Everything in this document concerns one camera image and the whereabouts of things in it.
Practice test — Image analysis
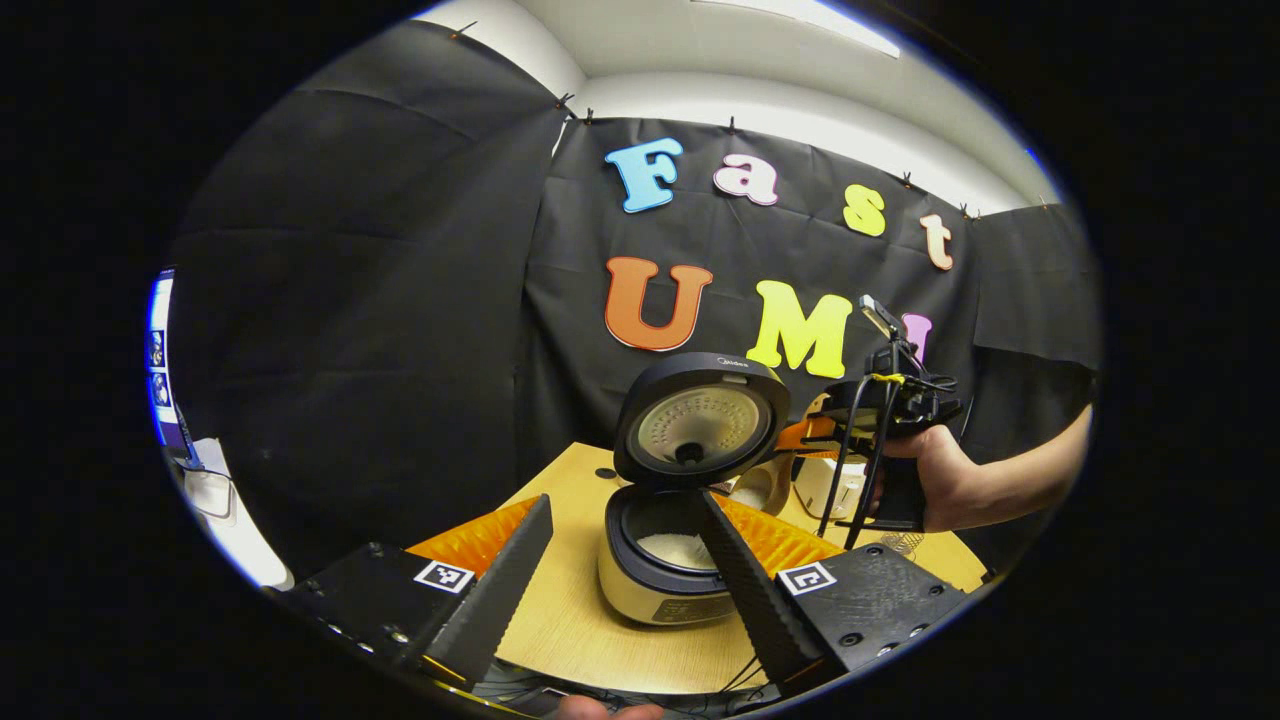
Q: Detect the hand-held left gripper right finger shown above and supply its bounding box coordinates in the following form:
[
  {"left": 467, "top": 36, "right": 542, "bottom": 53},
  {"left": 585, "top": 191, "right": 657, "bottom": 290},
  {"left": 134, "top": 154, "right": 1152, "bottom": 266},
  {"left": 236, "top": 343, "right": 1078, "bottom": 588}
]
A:
[{"left": 698, "top": 490, "right": 968, "bottom": 696}]

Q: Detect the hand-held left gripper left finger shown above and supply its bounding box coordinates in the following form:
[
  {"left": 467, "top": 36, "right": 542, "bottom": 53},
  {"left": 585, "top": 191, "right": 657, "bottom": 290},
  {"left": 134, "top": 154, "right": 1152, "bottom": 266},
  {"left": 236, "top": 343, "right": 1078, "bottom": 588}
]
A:
[{"left": 288, "top": 494, "right": 554, "bottom": 689}]

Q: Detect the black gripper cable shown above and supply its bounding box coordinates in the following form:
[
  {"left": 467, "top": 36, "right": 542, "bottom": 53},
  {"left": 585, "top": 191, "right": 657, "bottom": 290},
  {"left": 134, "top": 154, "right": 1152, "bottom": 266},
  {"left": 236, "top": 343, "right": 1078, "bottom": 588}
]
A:
[{"left": 815, "top": 375, "right": 896, "bottom": 551}]

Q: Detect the white rice cooker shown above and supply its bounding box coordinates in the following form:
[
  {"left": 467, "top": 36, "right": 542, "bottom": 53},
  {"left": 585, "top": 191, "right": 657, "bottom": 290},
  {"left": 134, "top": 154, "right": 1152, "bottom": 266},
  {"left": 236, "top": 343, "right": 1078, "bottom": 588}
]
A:
[{"left": 598, "top": 352, "right": 793, "bottom": 627}]

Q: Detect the white side table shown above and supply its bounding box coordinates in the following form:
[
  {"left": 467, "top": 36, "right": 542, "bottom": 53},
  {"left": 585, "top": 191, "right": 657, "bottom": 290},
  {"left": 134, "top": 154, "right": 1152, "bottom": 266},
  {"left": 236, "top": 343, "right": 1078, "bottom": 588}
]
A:
[{"left": 170, "top": 438, "right": 293, "bottom": 591}]

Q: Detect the white toaster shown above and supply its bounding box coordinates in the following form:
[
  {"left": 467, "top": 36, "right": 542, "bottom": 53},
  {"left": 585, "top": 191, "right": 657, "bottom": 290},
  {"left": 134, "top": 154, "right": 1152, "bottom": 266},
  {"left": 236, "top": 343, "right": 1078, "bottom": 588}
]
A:
[{"left": 790, "top": 452, "right": 871, "bottom": 521}]

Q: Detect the blue and white wall poster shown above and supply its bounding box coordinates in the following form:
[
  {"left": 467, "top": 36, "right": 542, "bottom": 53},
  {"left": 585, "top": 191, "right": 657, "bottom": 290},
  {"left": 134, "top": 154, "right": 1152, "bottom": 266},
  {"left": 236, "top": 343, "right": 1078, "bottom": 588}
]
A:
[{"left": 147, "top": 268, "right": 191, "bottom": 451}]

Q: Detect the black backdrop cloth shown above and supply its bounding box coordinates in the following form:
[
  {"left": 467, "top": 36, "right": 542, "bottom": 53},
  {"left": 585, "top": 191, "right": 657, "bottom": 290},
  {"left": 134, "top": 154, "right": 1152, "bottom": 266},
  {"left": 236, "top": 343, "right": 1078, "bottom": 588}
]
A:
[{"left": 165, "top": 20, "right": 1101, "bottom": 581}]

